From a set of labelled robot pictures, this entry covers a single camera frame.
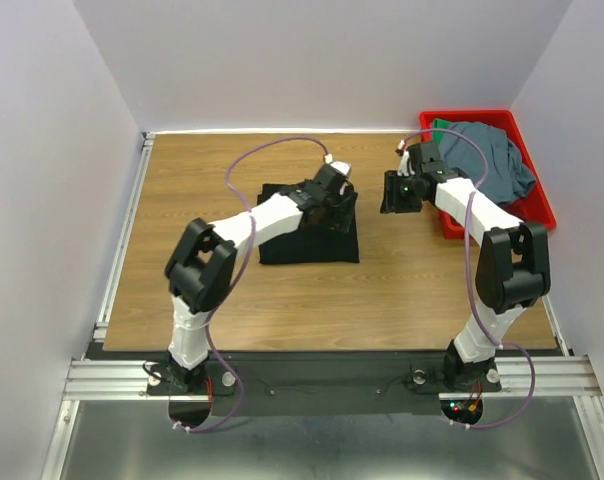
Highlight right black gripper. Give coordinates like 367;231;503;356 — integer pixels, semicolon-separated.
379;170;423;213

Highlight black t shirt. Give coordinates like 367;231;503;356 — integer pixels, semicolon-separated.
259;206;360;265

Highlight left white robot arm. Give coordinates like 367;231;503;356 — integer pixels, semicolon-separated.
165;161;356;394

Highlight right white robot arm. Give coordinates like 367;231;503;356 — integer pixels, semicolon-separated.
380;141;551;390

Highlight green t shirt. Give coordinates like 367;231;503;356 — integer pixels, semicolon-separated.
431;118;452;144

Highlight grey blue t shirt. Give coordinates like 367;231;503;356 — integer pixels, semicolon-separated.
438;121;537;206

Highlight red plastic bin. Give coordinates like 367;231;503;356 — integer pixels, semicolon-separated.
419;109;557;230

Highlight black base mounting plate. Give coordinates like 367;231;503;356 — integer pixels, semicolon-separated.
143;350;501;425

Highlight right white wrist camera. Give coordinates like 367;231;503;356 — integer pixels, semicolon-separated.
395;140;416;177

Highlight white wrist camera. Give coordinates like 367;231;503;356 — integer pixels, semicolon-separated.
329;160;352;179
395;140;416;177

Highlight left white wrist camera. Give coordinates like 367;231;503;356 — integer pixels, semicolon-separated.
329;160;352;179

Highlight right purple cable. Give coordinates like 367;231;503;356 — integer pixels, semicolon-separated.
395;128;537;431

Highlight purple cable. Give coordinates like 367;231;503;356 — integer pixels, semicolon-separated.
395;128;537;431
171;137;333;435

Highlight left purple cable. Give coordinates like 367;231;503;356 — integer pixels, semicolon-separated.
171;137;333;435

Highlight front aluminium extrusion rail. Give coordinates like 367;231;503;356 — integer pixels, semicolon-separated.
63;356;602;401

